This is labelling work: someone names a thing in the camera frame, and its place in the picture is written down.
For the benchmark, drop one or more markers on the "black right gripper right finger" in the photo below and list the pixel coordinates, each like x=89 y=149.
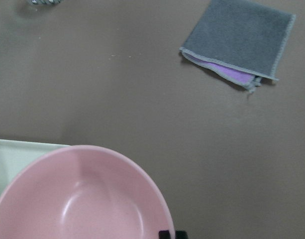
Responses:
x=181 y=235

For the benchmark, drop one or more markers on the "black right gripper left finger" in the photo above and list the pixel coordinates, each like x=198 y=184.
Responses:
x=164 y=234

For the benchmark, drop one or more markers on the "small pink bowl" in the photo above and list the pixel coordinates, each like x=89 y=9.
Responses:
x=84 y=192

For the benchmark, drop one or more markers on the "cream rabbit tray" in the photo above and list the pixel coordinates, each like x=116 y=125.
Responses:
x=16 y=155

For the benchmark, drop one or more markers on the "grey folded cloth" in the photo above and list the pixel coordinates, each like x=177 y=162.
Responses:
x=240 y=40

